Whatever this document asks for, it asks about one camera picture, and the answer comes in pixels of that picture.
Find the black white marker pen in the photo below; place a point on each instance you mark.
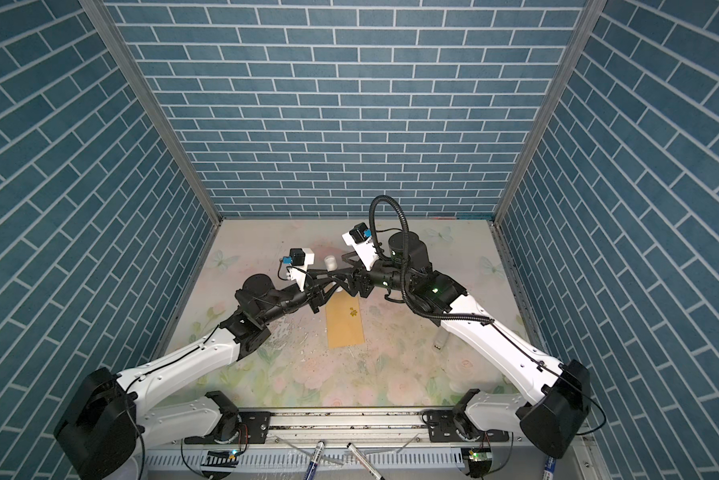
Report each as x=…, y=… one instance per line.
x=361, y=459

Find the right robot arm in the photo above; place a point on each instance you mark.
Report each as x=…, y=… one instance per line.
x=558, y=397

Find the white glue stick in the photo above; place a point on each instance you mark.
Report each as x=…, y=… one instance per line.
x=330, y=263

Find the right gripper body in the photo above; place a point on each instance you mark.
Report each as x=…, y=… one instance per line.
x=371, y=279

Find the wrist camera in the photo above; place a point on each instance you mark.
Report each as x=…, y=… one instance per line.
x=296, y=264
x=360, y=240

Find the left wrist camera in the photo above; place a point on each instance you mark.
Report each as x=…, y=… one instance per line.
x=296, y=264

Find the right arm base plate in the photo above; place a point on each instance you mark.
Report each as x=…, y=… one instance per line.
x=448, y=426

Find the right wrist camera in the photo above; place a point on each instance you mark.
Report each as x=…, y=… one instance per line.
x=360, y=240

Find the aluminium rail frame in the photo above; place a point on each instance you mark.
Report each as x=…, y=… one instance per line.
x=390, y=438

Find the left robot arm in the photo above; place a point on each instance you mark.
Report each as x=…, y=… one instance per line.
x=113, y=417

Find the blue marker right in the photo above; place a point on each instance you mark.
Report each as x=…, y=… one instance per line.
x=549, y=469

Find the yellow envelope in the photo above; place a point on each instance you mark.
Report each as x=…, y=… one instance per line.
x=344, y=326

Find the blue marker pen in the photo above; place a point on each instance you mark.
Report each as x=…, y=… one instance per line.
x=314, y=461

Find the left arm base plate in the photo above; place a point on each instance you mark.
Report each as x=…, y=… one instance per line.
x=241, y=429

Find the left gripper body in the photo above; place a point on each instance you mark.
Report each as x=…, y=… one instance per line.
x=310, y=297

